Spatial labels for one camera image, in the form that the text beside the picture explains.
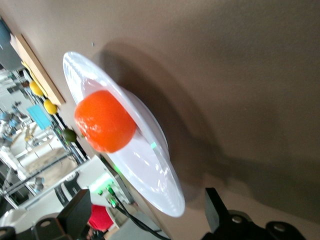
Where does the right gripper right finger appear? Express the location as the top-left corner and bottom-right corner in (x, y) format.
(202, 187), (308, 240)

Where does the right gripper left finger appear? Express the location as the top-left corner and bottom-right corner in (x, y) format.
(32, 189), (93, 240)

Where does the white round plate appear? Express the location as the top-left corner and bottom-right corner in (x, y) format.
(62, 51), (186, 218)

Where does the orange fruit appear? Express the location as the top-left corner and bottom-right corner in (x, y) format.
(74, 89), (138, 154)

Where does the red plastic object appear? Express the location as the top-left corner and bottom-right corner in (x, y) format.
(88, 204), (113, 232)

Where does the dark green lime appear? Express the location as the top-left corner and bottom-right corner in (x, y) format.
(62, 128), (78, 143)

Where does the yellow lemon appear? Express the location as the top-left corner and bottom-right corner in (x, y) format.
(43, 98), (58, 115)
(29, 80), (45, 97)

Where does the wooden cutting board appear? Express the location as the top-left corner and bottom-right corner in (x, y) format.
(14, 33), (66, 106)

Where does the blue bowl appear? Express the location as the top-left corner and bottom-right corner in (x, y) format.
(0, 18), (13, 51)

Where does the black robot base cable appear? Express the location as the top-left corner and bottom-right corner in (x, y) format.
(107, 187), (171, 240)

